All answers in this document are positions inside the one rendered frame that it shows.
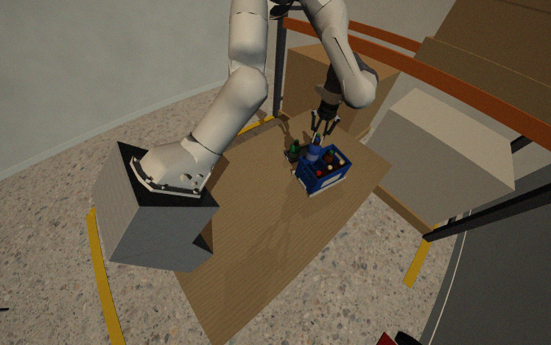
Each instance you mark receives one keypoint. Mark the blue bottle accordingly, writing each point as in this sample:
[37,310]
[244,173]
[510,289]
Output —
[313,150]

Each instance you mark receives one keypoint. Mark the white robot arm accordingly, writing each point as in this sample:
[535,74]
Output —
[183,167]

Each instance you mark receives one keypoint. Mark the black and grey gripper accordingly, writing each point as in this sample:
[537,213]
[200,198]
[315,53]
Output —
[331,113]

